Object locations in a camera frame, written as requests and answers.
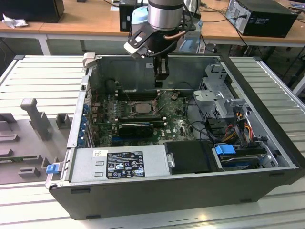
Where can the hard disk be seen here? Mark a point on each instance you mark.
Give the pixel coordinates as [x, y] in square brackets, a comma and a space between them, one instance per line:
[240, 164]

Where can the black computer box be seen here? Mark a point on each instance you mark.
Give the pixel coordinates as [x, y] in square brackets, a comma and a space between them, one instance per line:
[31, 9]

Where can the RAM slot with white clips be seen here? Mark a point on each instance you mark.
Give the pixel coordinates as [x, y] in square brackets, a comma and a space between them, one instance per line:
[143, 92]
[157, 116]
[143, 96]
[157, 120]

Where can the blue disk carrier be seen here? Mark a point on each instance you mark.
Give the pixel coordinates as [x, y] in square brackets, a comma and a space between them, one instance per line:
[224, 152]

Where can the black desktop PC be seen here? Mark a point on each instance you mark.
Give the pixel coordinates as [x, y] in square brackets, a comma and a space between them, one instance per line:
[269, 21]

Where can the crumpled white paper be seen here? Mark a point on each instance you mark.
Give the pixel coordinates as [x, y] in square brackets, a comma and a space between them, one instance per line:
[14, 22]

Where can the black PC tower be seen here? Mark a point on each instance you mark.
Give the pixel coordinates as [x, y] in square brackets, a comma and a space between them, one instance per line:
[125, 21]

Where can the grey parts rack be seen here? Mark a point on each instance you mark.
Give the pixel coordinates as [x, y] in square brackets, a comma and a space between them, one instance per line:
[23, 148]

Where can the perforated metal drive cage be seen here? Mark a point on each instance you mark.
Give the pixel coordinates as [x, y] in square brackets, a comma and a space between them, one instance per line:
[207, 97]

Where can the wooden desk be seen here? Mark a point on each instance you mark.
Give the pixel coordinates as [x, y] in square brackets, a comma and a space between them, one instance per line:
[83, 19]

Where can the grey power supply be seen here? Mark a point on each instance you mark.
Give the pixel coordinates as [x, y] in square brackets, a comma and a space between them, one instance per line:
[83, 167]

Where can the silver coin battery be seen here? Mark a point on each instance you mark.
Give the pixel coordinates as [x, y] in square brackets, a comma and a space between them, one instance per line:
[173, 96]

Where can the green RAM stick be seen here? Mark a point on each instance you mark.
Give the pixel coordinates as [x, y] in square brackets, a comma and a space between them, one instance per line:
[7, 160]

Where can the silver CPU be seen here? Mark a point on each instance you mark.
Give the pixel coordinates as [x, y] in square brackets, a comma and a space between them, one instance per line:
[143, 107]

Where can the blue case latch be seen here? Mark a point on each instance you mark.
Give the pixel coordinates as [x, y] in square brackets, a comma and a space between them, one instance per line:
[52, 169]

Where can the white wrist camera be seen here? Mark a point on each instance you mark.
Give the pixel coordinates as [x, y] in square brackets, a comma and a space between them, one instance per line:
[133, 50]

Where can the green motherboard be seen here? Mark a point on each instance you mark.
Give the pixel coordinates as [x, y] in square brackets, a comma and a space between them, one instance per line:
[174, 128]

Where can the black graphics card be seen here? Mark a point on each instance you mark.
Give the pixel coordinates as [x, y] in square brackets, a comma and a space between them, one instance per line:
[135, 130]

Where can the CPU socket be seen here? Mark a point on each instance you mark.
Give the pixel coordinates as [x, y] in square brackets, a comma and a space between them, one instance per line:
[143, 115]

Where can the open black PC case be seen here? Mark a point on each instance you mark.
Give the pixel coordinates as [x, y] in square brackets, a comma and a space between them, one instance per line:
[166, 198]

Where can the black plastic shroud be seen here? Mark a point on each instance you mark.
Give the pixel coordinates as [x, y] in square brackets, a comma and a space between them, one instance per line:
[188, 156]

